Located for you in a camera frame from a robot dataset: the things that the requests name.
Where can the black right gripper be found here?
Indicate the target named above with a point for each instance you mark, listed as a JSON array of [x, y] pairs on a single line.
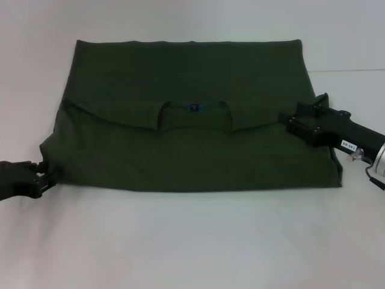
[[340, 129]]

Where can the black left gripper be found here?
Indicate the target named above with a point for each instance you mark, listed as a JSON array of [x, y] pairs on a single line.
[[16, 180]]

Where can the dark green FREE! t-shirt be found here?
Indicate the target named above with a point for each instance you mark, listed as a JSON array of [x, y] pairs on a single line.
[[180, 135]]

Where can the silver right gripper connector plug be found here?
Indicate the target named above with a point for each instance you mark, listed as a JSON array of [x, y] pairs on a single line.
[[355, 156]]

